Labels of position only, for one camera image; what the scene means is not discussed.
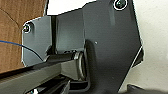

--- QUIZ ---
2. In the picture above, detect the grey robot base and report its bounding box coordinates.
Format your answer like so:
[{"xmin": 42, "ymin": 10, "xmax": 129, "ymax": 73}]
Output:
[{"xmin": 21, "ymin": 0, "xmax": 145, "ymax": 94}]

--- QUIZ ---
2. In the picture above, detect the thin blue cable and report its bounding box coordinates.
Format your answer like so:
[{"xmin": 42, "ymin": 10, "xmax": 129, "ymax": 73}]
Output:
[{"xmin": 0, "ymin": 39, "xmax": 45, "ymax": 62}]

